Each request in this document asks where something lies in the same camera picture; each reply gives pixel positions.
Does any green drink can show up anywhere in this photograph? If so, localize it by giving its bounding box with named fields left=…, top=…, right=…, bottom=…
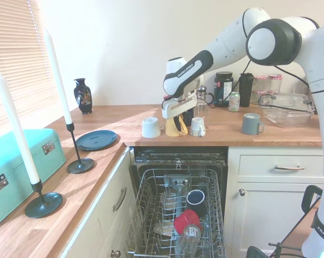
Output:
left=228, top=91, right=241, bottom=112

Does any clear glass tumbler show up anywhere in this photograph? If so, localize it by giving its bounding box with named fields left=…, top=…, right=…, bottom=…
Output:
left=196, top=103, right=210, bottom=128

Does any large white mug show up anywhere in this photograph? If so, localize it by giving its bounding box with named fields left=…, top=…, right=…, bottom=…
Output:
left=141, top=116, right=165, bottom=139

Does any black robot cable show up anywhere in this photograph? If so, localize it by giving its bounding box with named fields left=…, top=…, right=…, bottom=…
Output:
left=161, top=16, right=317, bottom=108

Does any small white printed mug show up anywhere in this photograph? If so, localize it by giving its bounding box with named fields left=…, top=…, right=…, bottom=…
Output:
left=189, top=116, right=207, bottom=138

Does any yellow mug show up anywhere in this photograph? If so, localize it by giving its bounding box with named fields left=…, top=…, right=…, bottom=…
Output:
left=165, top=115, right=189, bottom=137

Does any white cabinet under window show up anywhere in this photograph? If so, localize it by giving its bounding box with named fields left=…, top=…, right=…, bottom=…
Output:
left=58, top=147, right=137, bottom=258

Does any blue plate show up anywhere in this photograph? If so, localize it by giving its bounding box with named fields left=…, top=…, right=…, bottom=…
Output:
left=75, top=129, right=118, bottom=152

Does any dark blue floral vase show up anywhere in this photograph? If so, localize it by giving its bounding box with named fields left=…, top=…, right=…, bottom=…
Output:
left=73, top=77, right=94, bottom=115

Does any glass French press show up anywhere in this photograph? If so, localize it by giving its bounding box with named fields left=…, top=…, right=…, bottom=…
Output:
left=196, top=85, right=215, bottom=109

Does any red mug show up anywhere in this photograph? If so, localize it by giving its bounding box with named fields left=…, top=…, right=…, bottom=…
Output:
left=172, top=209, right=201, bottom=234

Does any beige window blind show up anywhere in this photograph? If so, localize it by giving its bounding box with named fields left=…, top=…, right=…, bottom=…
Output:
left=0, top=0, right=58, bottom=135

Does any black camera stand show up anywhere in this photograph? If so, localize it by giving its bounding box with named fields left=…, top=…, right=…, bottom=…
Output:
left=268, top=184, right=324, bottom=258

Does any black protein powder tub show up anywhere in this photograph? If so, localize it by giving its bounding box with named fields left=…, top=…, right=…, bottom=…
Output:
left=213, top=71, right=235, bottom=109

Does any clear ribbed drinking glass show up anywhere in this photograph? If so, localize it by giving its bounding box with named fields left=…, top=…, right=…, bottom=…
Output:
left=174, top=224, right=201, bottom=257

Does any white cabinet beside dishwasher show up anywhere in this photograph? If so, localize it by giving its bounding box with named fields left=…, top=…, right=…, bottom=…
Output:
left=227, top=146, right=324, bottom=255

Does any navy mug white inside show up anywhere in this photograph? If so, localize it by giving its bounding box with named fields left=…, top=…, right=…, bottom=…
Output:
left=186, top=188, right=207, bottom=216

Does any black shaker bottle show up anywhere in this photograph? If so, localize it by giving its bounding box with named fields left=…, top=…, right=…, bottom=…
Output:
left=238, top=72, right=254, bottom=108

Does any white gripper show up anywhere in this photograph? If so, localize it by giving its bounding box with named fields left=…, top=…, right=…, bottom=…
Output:
left=161, top=94, right=198, bottom=133

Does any teal bread box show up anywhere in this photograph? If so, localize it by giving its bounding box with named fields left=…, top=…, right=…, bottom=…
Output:
left=0, top=128, right=68, bottom=232

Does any dark navy mug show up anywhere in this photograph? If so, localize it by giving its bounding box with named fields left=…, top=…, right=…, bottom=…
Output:
left=182, top=108, right=196, bottom=127

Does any clear plastic lidded container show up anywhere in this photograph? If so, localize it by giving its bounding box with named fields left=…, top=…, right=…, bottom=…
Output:
left=258, top=91, right=316, bottom=128

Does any metal wire dishwasher rack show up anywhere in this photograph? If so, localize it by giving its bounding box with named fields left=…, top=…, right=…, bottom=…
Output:
left=124, top=167, right=227, bottom=258

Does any glass jar red checked lid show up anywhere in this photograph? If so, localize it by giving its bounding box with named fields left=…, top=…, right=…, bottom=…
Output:
left=268, top=74, right=283, bottom=94
left=254, top=76, right=269, bottom=92
left=251, top=90, right=264, bottom=105

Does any open dishwasher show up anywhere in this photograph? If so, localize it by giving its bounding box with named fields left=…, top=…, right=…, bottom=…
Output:
left=129, top=146, right=230, bottom=258

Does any metal drawer handle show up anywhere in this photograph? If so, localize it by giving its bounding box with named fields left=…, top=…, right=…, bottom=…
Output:
left=274, top=164, right=306, bottom=171
left=112, top=187, right=128, bottom=212

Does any white taper candle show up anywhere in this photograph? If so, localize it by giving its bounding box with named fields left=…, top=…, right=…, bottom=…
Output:
left=0, top=69, right=41, bottom=186
left=43, top=27, right=73, bottom=126

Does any black candle holder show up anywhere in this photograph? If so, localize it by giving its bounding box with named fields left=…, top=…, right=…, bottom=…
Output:
left=67, top=123, right=96, bottom=175
left=24, top=179, right=64, bottom=219

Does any grey mug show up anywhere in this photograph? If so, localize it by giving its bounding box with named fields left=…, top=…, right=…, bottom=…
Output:
left=241, top=112, right=266, bottom=135

